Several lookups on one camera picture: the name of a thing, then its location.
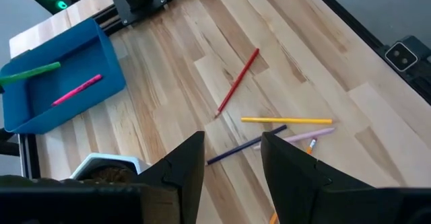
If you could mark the red pencil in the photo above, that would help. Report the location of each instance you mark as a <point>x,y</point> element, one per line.
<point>237,82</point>

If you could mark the green pen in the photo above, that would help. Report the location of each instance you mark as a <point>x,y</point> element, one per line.
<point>30,73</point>

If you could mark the dark purple pencil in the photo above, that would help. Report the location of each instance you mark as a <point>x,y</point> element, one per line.
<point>246,145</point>

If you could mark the white hexagonal plant pot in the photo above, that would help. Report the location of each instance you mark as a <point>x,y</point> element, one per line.
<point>101,159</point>

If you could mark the yellow pencil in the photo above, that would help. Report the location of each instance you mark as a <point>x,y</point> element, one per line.
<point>286,120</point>

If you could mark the black aluminium table frame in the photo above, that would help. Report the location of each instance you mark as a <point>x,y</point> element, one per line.
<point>337,8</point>

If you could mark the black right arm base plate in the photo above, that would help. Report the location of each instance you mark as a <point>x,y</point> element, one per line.
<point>134,10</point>

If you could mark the lilac pen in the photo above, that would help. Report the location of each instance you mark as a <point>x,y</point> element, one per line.
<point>303,136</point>

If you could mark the orange pencil with eraser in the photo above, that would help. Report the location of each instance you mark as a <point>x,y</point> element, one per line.
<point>311,145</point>

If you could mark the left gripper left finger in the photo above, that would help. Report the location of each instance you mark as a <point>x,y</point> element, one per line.
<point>188,170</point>

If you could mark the blue plastic tray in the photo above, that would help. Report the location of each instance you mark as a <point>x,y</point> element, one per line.
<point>40,113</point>

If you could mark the pink pen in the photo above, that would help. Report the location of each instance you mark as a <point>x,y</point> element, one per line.
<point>77,90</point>

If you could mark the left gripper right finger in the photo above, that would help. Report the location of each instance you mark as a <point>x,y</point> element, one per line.
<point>303,190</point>

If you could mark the table-level camera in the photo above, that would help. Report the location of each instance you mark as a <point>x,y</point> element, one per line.
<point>400,56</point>

